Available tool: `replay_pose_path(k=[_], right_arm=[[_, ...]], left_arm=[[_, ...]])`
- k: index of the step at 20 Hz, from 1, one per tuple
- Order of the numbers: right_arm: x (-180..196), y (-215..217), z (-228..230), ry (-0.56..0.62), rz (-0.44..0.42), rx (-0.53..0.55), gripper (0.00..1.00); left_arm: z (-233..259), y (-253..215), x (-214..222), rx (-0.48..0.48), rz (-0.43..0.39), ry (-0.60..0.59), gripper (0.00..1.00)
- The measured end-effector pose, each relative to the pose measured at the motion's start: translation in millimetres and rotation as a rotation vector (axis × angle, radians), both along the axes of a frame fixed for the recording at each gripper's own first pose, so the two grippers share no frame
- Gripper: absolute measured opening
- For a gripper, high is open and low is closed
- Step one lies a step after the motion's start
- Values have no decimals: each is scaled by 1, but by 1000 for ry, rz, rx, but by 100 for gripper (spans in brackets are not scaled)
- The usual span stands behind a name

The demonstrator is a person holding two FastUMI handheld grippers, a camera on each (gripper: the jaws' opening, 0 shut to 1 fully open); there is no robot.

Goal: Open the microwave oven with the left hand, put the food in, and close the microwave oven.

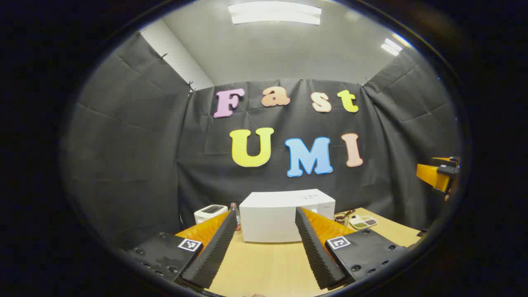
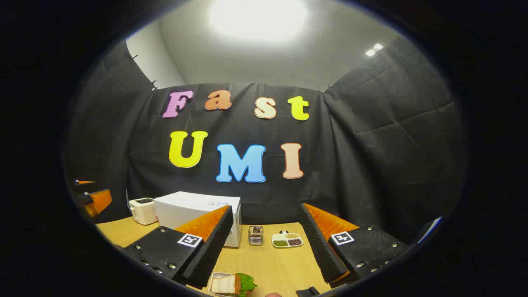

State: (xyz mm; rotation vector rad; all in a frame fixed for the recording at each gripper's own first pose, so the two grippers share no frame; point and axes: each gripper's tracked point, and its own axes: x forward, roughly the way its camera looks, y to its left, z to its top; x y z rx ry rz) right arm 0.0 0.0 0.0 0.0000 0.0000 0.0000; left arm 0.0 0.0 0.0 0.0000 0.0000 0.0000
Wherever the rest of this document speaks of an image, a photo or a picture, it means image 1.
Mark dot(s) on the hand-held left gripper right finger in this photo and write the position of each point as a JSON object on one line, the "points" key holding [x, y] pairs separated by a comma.
{"points": [[315, 251]]}

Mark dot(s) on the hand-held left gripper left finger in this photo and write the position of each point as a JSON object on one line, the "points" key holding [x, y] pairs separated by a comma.
{"points": [[214, 251]]}

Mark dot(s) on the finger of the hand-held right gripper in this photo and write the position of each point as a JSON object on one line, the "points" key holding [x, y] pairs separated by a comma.
{"points": [[429, 173]]}

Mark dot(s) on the white microwave oven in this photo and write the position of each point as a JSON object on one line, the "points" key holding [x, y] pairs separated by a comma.
{"points": [[272, 218]]}

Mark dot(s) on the white toaster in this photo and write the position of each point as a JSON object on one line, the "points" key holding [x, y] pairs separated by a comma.
{"points": [[209, 212]]}

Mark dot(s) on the metal utensil holder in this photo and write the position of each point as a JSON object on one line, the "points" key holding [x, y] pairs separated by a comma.
{"points": [[341, 220]]}

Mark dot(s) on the clear bottle with red label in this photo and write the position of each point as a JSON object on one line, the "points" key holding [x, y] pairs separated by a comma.
{"points": [[234, 210]]}

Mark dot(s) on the wooden spoon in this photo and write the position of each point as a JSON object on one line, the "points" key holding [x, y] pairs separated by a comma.
{"points": [[347, 213]]}

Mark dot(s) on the white divided condiment dish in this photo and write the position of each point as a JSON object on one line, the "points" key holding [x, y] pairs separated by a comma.
{"points": [[363, 222]]}

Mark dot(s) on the black backdrop cloth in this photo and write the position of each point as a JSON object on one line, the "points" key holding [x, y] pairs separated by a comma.
{"points": [[136, 156]]}

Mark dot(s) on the small ceiling light panel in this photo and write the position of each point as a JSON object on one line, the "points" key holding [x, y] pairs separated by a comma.
{"points": [[391, 46]]}

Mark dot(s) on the large ceiling light panel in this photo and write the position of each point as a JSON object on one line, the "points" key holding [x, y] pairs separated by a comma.
{"points": [[274, 13]]}

